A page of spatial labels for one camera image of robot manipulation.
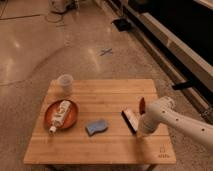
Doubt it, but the wooden table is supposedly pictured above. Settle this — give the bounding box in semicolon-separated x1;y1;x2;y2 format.
24;79;176;164

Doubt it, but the white plastic bottle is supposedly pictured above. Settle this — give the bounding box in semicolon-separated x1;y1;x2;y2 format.
49;100;72;133

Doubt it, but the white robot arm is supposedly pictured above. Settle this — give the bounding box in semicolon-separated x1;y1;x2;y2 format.
138;96;213;151

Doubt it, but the clear plastic cup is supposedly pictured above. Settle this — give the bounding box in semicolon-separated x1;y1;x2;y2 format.
57;74;74;96

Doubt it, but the black floor plate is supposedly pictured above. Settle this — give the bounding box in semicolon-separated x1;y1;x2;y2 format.
112;19;132;31

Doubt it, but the black and white eraser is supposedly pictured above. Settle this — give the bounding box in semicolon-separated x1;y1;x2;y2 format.
121;108;139;134

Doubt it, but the blue sponge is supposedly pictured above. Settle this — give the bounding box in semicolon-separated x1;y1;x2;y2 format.
85;119;108;136

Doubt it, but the orange plate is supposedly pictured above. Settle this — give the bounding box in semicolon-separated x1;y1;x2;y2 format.
44;100;78;131

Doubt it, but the small brown bottle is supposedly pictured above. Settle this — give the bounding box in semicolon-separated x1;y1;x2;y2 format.
139;97;145;115

